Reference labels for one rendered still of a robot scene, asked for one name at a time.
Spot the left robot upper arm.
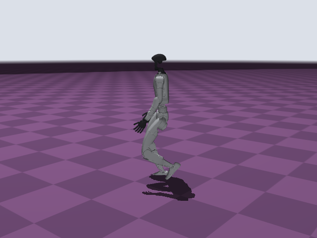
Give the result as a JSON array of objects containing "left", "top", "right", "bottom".
[{"left": 156, "top": 76, "right": 164, "bottom": 104}]

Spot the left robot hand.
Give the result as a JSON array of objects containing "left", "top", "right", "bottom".
[{"left": 134, "top": 115, "right": 149, "bottom": 133}]

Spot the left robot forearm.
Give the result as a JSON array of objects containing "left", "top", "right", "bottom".
[{"left": 145, "top": 97, "right": 159, "bottom": 121}]

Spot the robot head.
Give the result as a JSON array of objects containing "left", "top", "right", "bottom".
[{"left": 152, "top": 54, "right": 166, "bottom": 74}]

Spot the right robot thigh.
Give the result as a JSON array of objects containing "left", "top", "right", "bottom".
[{"left": 146, "top": 112, "right": 156, "bottom": 151}]

